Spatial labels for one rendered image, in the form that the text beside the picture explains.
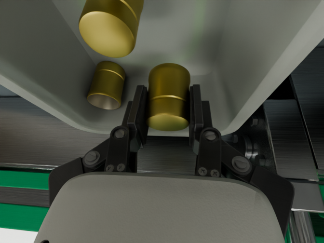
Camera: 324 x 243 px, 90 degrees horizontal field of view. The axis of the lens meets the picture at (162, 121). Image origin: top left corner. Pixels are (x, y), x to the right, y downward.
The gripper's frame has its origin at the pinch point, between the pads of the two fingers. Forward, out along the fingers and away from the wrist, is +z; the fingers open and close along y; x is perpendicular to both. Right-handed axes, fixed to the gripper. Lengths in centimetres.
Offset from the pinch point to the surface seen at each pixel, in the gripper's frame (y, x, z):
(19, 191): -24.2, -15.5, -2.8
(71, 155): -15.5, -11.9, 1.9
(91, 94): -7.9, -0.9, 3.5
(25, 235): -34.5, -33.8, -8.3
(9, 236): -38, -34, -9
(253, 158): 8.3, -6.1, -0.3
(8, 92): -31.1, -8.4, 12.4
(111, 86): -6.2, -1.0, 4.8
